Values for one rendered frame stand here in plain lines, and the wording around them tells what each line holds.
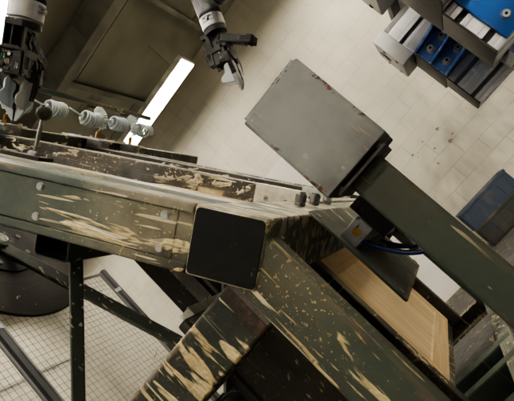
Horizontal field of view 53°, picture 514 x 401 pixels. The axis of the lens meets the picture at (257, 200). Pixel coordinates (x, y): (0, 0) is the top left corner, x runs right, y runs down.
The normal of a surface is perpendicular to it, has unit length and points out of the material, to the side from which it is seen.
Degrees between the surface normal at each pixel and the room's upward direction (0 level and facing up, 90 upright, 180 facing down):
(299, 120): 90
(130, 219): 90
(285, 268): 90
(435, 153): 90
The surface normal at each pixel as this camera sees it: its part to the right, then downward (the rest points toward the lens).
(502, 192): -0.29, -0.03
